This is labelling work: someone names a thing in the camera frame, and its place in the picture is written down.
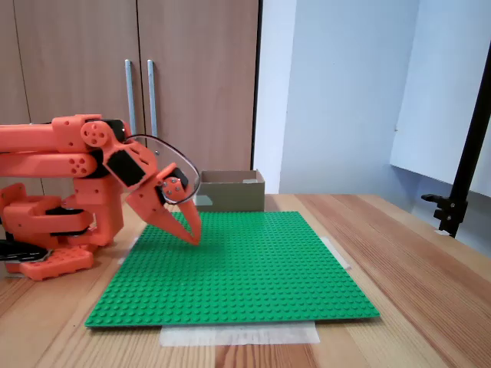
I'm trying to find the brown wooden cabinet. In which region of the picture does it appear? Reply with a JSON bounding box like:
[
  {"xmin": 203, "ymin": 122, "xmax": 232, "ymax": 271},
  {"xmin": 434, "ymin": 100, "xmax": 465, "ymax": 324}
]
[{"xmin": 0, "ymin": 0, "xmax": 264, "ymax": 200}]

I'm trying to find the black white servo cable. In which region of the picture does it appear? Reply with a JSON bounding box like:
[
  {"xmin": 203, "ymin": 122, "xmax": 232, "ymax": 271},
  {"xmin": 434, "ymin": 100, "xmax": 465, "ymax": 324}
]
[{"xmin": 124, "ymin": 133, "xmax": 202, "ymax": 204}]

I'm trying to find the translucent masking tape strip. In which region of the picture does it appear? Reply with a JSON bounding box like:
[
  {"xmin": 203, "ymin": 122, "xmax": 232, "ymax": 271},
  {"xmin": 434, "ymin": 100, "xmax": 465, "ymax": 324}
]
[
  {"xmin": 319, "ymin": 236, "xmax": 353, "ymax": 271},
  {"xmin": 159, "ymin": 320, "xmax": 321, "ymax": 348},
  {"xmin": 117, "ymin": 235, "xmax": 141, "ymax": 265}
]

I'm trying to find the green lego baseplate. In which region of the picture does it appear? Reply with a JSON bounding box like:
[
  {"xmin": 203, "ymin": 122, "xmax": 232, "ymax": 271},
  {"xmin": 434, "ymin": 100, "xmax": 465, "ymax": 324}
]
[{"xmin": 84, "ymin": 210, "xmax": 381, "ymax": 330}]

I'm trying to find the cardboard box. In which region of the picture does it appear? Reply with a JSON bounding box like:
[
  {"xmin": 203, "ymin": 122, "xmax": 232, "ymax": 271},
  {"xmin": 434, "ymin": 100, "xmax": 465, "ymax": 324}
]
[{"xmin": 195, "ymin": 169, "xmax": 266, "ymax": 212}]

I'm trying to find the black camera stand with clamp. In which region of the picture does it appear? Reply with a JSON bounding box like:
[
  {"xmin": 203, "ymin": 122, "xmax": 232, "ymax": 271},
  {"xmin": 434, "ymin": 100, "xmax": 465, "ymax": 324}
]
[{"xmin": 420, "ymin": 0, "xmax": 491, "ymax": 239}]

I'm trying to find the white wall cabinet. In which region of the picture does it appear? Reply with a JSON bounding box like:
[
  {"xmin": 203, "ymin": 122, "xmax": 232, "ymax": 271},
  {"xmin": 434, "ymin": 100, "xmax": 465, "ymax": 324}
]
[{"xmin": 389, "ymin": 0, "xmax": 491, "ymax": 199}]

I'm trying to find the metal cabinet handle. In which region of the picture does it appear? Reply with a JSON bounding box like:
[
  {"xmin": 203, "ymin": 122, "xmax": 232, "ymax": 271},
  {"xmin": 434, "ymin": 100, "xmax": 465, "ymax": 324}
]
[
  {"xmin": 124, "ymin": 59, "xmax": 137, "ymax": 135},
  {"xmin": 147, "ymin": 59, "xmax": 160, "ymax": 138}
]

